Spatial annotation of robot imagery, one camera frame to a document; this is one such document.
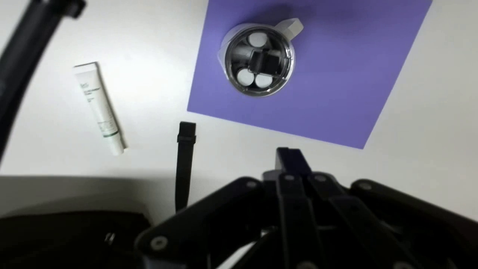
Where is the purple paper mat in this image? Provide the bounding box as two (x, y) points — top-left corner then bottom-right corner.
(189, 0), (432, 148)

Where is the white cream tube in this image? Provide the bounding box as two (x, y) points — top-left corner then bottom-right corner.
(74, 62), (126, 155)

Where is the black backpack strap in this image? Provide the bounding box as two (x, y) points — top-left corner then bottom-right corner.
(174, 119), (198, 213)

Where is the white mug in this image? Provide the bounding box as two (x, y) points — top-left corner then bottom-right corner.
(218, 16), (307, 98)

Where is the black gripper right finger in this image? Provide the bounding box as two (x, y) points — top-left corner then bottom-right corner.
(275, 148), (478, 269)

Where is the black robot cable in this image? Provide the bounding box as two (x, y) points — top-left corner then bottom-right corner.
(0, 0), (89, 161)

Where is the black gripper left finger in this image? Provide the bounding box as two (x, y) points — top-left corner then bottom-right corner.
(136, 176), (280, 269)

